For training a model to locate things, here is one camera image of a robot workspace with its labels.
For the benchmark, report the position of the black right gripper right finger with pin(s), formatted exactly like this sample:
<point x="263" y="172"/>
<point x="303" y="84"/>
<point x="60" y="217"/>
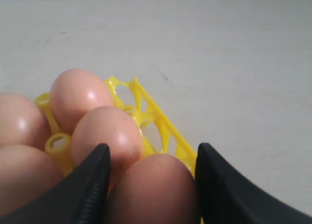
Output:
<point x="227" y="197"/>

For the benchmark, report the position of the yellow plastic egg tray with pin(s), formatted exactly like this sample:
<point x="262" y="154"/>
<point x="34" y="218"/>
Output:
<point x="145" y="112"/>

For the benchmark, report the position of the brown egg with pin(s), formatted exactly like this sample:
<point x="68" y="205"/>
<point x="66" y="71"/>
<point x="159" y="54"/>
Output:
<point x="159" y="189"/>
<point x="111" y="126"/>
<point x="74" y="93"/>
<point x="25" y="174"/>

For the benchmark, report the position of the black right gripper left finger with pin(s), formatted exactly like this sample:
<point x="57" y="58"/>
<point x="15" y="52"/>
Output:
<point x="78" y="199"/>

